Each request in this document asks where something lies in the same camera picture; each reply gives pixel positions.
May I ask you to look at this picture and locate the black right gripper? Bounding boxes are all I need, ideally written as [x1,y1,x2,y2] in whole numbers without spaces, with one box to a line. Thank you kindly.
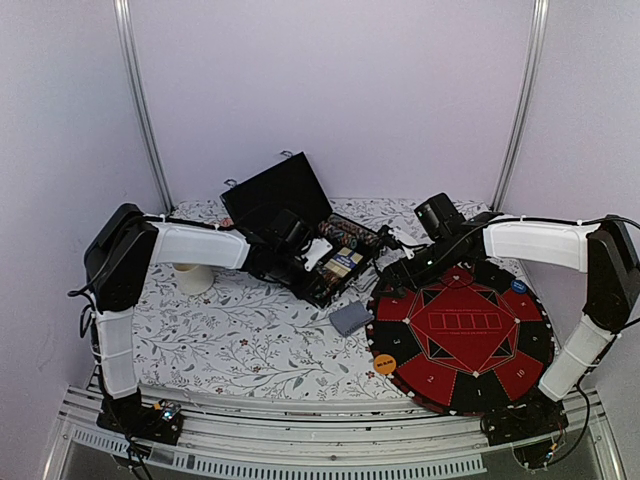
[373,235,466,299]

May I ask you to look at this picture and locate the orange big blind button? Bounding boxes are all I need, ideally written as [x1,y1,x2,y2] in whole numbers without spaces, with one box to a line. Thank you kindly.
[373,354,397,376]

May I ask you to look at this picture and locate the blue small blind button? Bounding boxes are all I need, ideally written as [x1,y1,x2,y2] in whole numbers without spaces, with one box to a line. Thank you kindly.
[511,279,528,294]

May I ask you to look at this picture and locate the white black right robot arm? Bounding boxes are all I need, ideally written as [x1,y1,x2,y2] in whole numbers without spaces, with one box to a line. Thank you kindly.
[366,194,639,465]

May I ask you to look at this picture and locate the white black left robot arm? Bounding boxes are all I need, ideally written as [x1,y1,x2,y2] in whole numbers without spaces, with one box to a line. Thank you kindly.
[68,203,315,445]

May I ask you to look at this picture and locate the open black poker chip case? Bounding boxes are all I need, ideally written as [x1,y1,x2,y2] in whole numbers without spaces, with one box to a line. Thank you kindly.
[220,153,384,307]

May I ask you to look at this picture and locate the front row poker chips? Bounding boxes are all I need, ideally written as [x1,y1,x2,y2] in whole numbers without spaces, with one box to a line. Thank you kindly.
[308,266,345,307]

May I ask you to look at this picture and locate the row poker chips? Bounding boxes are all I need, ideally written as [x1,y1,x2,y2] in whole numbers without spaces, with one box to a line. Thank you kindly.
[308,266,345,307]
[318,214,383,250]

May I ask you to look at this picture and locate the blue boxed card deck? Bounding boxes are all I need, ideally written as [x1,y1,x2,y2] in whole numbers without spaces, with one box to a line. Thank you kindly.
[333,247,363,270]

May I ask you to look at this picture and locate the back row poker chips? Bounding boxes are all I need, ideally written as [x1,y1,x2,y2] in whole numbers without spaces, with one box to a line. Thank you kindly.
[318,214,383,250]

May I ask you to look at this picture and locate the round red black poker mat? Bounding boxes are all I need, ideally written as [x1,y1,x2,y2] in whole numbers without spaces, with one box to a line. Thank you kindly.
[365,261,555,415]

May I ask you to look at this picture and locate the grey card deck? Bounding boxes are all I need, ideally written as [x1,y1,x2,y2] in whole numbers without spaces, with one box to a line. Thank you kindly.
[329,302,374,337]

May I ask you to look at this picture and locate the floral white table mat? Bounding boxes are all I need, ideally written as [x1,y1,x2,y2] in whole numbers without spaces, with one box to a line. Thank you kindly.
[103,197,521,401]

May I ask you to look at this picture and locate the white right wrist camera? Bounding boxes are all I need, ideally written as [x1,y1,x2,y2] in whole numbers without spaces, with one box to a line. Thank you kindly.
[378,225,418,260]

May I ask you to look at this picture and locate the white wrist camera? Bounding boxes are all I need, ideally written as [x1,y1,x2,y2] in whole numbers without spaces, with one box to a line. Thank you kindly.
[301,238,333,272]
[378,225,418,260]

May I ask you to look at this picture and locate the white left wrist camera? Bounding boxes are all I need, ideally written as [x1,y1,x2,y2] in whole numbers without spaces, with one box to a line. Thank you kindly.
[301,238,333,272]

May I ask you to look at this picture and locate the left aluminium frame post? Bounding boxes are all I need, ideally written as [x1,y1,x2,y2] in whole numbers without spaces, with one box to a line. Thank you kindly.
[113,0,175,213]

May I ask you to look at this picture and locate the aluminium frame post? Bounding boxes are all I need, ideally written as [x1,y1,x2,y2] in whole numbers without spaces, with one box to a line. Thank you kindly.
[490,0,550,211]
[113,0,175,213]

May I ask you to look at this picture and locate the right aluminium frame post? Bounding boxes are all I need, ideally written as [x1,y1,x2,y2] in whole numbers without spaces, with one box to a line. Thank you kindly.
[490,0,550,211]

